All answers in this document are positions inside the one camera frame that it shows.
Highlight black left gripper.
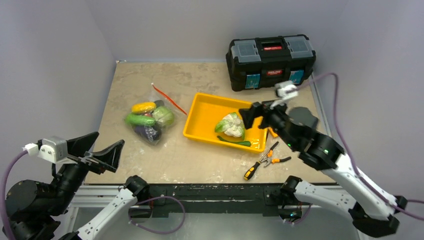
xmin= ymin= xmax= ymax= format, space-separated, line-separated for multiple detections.
xmin=47 ymin=130 xmax=123 ymax=213

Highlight green pepper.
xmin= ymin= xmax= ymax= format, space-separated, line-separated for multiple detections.
xmin=124 ymin=113 xmax=157 ymax=127

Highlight purple eggplant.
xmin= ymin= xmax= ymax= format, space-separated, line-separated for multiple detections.
xmin=133 ymin=125 xmax=162 ymax=144

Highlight yellow banana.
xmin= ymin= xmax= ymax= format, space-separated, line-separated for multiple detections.
xmin=131 ymin=102 xmax=157 ymax=115

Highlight clear orange zip bag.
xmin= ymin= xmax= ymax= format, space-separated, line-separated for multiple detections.
xmin=124 ymin=83 xmax=187 ymax=146

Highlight green cabbage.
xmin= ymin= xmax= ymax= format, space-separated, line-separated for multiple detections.
xmin=152 ymin=106 xmax=175 ymax=127

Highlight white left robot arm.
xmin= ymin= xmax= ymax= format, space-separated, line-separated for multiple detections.
xmin=0 ymin=131 xmax=150 ymax=240

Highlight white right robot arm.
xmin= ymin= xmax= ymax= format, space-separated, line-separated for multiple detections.
xmin=239 ymin=101 xmax=408 ymax=238

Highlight white cauliflower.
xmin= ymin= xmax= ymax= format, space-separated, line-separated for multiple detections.
xmin=214 ymin=112 xmax=246 ymax=141

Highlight green cucumber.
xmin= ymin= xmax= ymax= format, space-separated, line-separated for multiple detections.
xmin=217 ymin=135 xmax=252 ymax=147

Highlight black plastic toolbox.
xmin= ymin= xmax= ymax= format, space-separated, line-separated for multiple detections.
xmin=225 ymin=34 xmax=317 ymax=92

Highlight yellow plastic tray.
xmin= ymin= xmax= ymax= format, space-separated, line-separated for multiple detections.
xmin=182 ymin=92 xmax=268 ymax=154

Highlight yellow black screwdriver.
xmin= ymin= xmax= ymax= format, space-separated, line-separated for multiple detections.
xmin=243 ymin=156 xmax=268 ymax=181

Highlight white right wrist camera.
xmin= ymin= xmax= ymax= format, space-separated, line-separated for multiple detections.
xmin=270 ymin=80 xmax=299 ymax=110

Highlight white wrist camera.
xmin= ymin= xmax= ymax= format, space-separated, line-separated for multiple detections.
xmin=22 ymin=136 xmax=75 ymax=164
xmin=270 ymin=80 xmax=299 ymax=110

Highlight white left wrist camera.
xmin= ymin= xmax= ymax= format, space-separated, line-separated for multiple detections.
xmin=22 ymin=136 xmax=75 ymax=164

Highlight orange handled pliers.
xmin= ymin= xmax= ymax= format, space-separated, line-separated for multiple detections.
xmin=261 ymin=141 xmax=292 ymax=168

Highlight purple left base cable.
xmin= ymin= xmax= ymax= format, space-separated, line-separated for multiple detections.
xmin=128 ymin=196 xmax=186 ymax=235

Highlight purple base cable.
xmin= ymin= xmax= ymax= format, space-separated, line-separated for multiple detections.
xmin=128 ymin=196 xmax=186 ymax=235
xmin=283 ymin=203 xmax=314 ymax=225

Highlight black metal base frame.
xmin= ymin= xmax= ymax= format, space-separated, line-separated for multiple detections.
xmin=71 ymin=180 xmax=362 ymax=220

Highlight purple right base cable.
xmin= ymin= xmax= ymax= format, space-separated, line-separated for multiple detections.
xmin=283 ymin=203 xmax=314 ymax=225

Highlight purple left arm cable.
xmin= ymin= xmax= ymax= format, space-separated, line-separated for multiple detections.
xmin=0 ymin=150 xmax=29 ymax=240

